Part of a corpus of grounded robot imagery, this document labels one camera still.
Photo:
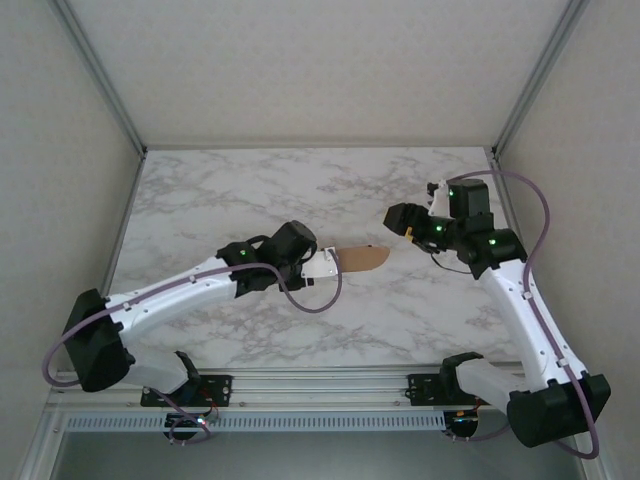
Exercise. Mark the brown cardboard box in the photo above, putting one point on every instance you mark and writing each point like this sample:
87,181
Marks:
362,259

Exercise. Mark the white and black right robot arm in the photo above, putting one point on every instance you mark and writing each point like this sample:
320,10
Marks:
515,300

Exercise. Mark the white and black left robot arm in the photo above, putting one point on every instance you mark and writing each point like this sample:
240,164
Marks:
175,295

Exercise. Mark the small controller circuit board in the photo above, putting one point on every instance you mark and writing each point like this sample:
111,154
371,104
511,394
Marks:
187,423
462,422

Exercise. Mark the grey metal shelf panel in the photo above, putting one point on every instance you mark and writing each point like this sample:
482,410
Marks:
320,457

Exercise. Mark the aluminium table side rail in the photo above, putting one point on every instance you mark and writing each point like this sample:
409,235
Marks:
510,220
118,240

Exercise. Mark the thin aluminium table edge rail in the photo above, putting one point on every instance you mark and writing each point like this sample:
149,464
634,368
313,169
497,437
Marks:
320,147

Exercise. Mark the aluminium frame post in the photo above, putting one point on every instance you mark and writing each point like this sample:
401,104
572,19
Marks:
536,75
103,75

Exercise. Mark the wide aluminium mounting rail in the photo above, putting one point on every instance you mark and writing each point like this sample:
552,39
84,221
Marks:
320,387

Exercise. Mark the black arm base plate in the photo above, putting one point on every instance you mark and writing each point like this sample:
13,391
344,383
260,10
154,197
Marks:
422,387
220,385

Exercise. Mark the short aluminium frame leg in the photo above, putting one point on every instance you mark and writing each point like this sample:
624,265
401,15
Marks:
607,467
40,445

